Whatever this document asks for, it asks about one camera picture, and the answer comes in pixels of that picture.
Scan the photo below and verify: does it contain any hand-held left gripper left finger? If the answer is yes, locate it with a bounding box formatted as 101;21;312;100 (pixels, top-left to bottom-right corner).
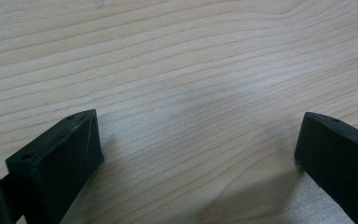
5;108;106;224

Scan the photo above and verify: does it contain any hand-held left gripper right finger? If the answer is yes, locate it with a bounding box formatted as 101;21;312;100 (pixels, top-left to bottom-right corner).
294;111;358;224

